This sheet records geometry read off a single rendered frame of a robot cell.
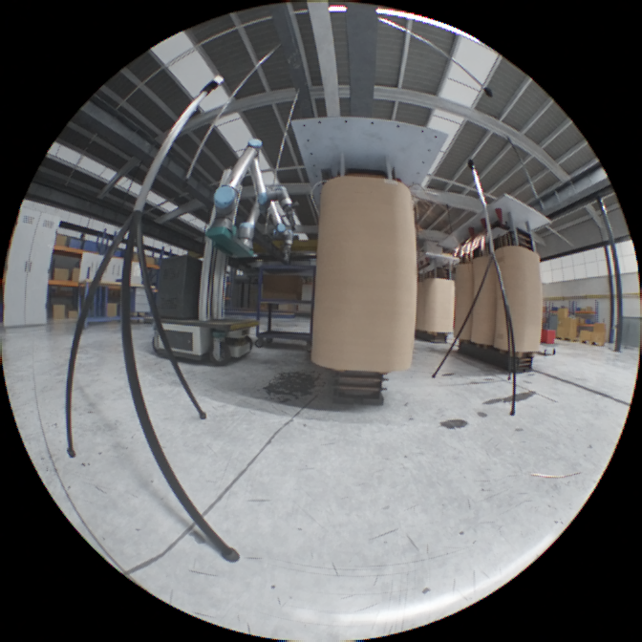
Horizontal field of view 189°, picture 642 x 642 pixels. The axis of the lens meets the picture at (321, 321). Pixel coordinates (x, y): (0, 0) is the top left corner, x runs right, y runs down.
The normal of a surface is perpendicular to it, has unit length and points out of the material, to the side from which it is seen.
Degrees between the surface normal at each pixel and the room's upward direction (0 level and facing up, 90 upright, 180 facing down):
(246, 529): 0
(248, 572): 0
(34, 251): 90
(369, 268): 90
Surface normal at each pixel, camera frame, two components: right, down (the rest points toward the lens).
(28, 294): 0.99, 0.06
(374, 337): -0.11, 0.04
